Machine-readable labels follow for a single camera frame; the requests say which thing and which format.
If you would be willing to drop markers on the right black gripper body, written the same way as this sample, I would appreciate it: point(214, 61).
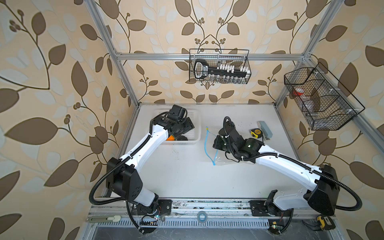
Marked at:
point(219, 144)

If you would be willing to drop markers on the yellow black tape measure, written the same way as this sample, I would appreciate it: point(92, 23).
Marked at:
point(257, 133)

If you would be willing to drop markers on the red capped clear container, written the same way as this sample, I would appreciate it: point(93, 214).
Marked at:
point(298, 92)

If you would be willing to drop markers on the yellow tape measure on rail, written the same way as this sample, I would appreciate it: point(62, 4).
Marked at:
point(326, 223)

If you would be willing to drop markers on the clear zip top bag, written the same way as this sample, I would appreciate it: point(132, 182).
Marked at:
point(220, 158)

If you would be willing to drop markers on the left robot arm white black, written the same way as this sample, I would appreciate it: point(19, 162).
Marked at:
point(122, 176)

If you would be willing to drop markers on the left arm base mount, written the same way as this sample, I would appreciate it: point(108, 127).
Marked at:
point(158, 207)

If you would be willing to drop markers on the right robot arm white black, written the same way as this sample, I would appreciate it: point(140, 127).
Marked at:
point(320, 188)

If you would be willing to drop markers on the blue tape roll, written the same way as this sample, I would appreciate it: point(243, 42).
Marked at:
point(202, 217)

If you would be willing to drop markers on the orange toy fruit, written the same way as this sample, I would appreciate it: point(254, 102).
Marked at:
point(171, 138)

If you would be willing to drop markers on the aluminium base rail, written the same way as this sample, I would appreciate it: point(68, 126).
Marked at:
point(222, 214)

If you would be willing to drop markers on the grey blue box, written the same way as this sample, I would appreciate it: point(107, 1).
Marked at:
point(265, 129)

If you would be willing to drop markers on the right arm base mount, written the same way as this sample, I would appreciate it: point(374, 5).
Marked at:
point(261, 208)

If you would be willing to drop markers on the black tool with white pieces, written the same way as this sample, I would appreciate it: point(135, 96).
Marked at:
point(202, 69)

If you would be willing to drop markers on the black wire basket wall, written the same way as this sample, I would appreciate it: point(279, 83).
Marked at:
point(327, 104)
point(237, 57)

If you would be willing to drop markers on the white handled tool on rail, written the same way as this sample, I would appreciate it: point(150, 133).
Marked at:
point(104, 219)

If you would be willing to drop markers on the black wire basket back wall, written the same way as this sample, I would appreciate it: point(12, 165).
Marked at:
point(237, 57)

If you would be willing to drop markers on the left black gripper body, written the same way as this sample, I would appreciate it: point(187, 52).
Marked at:
point(184, 126)

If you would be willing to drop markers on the black wire basket right wall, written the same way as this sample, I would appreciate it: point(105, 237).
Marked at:
point(327, 104)

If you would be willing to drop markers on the white plastic basket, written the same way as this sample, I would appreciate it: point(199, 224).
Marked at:
point(193, 136)

